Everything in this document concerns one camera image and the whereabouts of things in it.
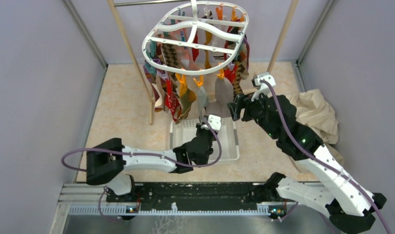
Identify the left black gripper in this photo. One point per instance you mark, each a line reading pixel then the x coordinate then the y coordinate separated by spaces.
pixel 200 129

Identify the white perforated plastic basket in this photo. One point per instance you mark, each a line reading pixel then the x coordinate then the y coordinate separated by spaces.
pixel 186 130

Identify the aluminium rail front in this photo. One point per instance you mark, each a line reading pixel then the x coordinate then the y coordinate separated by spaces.
pixel 91 198

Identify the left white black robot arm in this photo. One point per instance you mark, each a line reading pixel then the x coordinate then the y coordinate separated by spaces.
pixel 107 162

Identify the olive green striped sock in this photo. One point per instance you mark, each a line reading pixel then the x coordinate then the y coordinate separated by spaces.
pixel 187 98

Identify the red white patterned sock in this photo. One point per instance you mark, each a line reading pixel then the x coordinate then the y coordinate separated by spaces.
pixel 171 101

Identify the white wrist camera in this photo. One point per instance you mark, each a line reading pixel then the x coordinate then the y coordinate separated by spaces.
pixel 211 122
pixel 261 82

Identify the taupe grey sock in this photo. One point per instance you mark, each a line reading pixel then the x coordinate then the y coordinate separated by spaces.
pixel 223 95

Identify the white oval clip hanger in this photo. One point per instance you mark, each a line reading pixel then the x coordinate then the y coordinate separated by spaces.
pixel 182 57

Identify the wooden rack frame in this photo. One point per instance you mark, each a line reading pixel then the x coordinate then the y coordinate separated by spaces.
pixel 281 38

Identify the cream crumpled cloth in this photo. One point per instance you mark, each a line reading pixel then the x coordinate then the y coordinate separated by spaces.
pixel 314 111

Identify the brown yellow argyle sock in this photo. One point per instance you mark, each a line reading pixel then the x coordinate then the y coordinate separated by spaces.
pixel 241 62

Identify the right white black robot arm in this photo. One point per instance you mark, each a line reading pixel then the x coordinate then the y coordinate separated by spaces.
pixel 348 206

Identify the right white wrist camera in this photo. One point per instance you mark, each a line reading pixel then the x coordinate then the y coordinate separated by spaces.
pixel 261 82

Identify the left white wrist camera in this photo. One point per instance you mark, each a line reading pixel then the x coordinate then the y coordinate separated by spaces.
pixel 211 122

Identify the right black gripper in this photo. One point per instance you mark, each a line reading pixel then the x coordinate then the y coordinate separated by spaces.
pixel 242 102

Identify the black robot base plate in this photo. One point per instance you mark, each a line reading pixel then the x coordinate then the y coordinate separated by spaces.
pixel 211 196

